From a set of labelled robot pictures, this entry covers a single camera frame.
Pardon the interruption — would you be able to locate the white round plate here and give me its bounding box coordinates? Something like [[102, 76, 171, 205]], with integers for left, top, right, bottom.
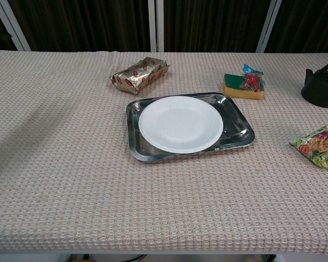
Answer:
[[138, 95, 224, 154]]

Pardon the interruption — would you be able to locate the yellow green sponge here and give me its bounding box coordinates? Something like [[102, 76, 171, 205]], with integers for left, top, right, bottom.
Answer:
[[222, 73, 265, 101]]

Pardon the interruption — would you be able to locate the beige waffle tablecloth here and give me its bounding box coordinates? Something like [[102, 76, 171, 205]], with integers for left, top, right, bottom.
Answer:
[[0, 50, 328, 256]]

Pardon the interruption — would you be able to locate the green snack bag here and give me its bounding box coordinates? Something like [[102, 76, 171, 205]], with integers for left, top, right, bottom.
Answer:
[[289, 124, 328, 169]]

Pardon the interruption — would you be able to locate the gold foil snack package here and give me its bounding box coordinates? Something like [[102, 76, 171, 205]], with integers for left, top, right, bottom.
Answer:
[[110, 56, 171, 96]]

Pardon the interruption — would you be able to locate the dark curtain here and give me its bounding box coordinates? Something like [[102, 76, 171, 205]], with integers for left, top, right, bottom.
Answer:
[[0, 0, 328, 54]]

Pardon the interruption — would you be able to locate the rectangular stainless steel tray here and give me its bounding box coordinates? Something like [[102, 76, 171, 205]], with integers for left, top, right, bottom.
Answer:
[[125, 92, 255, 162]]

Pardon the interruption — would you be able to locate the white frame post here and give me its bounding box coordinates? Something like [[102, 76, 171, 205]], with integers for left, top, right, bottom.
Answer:
[[156, 0, 165, 52], [148, 0, 157, 52], [255, 0, 282, 53], [0, 0, 32, 52]]

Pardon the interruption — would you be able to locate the black kettle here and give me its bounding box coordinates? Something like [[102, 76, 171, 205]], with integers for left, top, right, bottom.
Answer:
[[301, 56, 328, 109]]

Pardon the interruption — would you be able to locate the red clip in plastic wrapper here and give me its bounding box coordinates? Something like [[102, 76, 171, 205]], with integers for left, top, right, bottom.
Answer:
[[241, 64, 265, 92]]

